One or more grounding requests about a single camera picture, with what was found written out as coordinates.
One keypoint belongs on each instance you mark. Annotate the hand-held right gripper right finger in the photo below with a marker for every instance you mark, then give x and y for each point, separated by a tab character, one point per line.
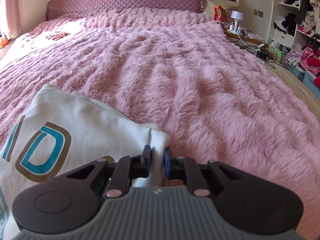
167	165

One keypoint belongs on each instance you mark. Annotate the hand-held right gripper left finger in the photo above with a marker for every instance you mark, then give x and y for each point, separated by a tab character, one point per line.
147	162

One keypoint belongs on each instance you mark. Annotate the white printed t-shirt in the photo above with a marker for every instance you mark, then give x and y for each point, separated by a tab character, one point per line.
87	120

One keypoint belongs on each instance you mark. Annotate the pile of red pink clothes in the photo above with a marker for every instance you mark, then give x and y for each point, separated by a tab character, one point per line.
310	60

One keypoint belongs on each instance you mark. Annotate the pile of pale clothes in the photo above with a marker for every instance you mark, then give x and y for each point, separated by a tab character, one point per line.
311	15

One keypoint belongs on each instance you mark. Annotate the pink fluffy blanket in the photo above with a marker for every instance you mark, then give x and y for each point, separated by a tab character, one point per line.
175	80

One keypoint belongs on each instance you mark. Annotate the beige mattress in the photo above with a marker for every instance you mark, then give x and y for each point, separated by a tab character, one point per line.
292	82

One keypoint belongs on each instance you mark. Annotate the wooden bedside table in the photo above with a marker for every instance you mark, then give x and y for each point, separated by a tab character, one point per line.
247	37

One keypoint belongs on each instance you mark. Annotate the small pink garment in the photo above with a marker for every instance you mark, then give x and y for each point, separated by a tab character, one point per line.
57	35

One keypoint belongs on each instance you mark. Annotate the green storage bin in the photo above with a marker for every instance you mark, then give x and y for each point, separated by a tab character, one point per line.
277	53

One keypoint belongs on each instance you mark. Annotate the blue storage bin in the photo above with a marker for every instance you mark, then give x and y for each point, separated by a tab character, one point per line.
295	72
311	81

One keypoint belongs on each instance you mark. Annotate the red snack bag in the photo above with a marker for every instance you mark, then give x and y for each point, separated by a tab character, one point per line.
220	13

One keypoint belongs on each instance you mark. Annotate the beige cushion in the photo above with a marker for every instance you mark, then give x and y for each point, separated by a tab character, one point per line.
209	8

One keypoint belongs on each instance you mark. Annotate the white table lamp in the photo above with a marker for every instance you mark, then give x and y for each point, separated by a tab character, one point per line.
236	15

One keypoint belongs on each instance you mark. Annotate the white open shelf unit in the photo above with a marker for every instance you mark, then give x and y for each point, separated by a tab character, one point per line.
282	36

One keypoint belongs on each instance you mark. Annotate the orange plush toy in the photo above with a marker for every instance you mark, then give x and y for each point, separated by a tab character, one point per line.
3	42

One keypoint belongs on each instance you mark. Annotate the pink curtain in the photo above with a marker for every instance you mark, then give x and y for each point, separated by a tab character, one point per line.
11	10

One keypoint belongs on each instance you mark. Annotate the brass wall socket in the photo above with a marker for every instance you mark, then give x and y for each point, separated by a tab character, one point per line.
258	13

